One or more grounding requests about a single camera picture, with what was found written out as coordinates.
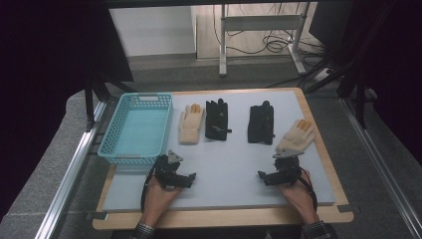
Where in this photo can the light blue plastic basket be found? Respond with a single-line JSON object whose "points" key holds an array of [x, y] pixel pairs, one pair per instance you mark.
{"points": [[142, 132]]}

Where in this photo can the beige knit glove yellow fingertips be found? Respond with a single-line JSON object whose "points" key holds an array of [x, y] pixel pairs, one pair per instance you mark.
{"points": [[295, 137], [189, 129]]}

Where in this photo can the person's left hand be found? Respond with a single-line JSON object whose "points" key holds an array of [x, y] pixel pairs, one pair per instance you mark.
{"points": [[159, 202]]}

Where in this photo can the dark curtain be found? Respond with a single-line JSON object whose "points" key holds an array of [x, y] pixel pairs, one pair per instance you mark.
{"points": [[404, 66], [43, 66]]}

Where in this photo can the white cabinet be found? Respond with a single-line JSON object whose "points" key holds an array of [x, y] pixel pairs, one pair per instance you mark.
{"points": [[152, 31]]}

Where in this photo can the aluminium rail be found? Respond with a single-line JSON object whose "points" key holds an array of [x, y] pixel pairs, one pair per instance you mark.
{"points": [[66, 179], [381, 166]]}

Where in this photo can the black tripod stand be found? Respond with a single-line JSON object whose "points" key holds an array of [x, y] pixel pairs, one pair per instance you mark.
{"points": [[360, 83], [89, 99]]}

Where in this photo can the wooden table board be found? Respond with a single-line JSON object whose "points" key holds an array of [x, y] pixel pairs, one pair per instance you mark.
{"points": [[215, 219]]}

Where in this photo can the black glove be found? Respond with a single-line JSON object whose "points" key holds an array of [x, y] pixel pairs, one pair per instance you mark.
{"points": [[260, 126], [215, 122]]}

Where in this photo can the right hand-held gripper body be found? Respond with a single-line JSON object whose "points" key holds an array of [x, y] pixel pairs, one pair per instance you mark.
{"points": [[287, 169]]}

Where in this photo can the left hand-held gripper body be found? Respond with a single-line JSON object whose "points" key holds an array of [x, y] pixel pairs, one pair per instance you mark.
{"points": [[167, 172]]}

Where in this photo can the person's right hand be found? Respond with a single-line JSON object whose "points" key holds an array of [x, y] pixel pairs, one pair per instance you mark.
{"points": [[300, 199]]}

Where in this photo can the grey tape piece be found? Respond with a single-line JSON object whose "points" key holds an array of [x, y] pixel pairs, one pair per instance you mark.
{"points": [[345, 208], [98, 216]]}

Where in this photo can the white metal desk frame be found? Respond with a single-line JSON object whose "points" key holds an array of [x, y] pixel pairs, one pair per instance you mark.
{"points": [[262, 23]]}

